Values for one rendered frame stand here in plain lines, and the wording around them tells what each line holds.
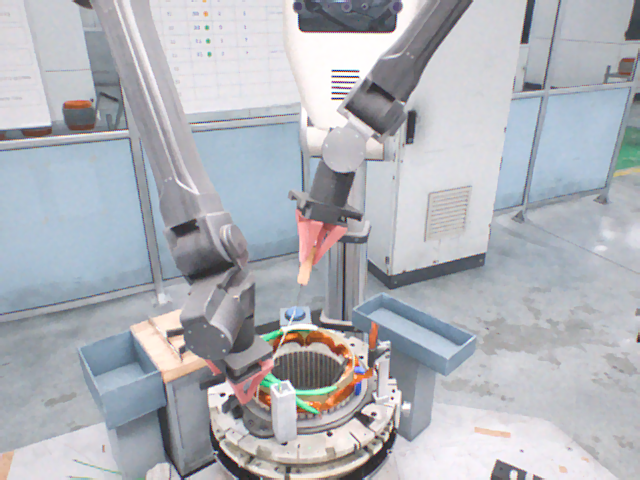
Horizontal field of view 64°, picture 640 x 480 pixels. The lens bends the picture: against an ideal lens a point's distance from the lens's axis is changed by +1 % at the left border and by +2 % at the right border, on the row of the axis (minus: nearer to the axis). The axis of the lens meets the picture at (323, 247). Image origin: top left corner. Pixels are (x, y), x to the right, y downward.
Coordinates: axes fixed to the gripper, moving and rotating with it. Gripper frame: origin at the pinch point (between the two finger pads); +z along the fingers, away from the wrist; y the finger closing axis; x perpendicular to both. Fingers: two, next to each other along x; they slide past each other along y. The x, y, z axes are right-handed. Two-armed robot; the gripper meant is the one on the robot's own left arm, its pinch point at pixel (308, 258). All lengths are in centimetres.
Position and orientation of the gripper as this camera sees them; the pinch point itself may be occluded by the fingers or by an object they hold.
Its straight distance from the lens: 76.9
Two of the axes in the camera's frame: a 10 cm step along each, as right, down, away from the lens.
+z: -3.0, 9.3, 2.2
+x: -3.7, -3.2, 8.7
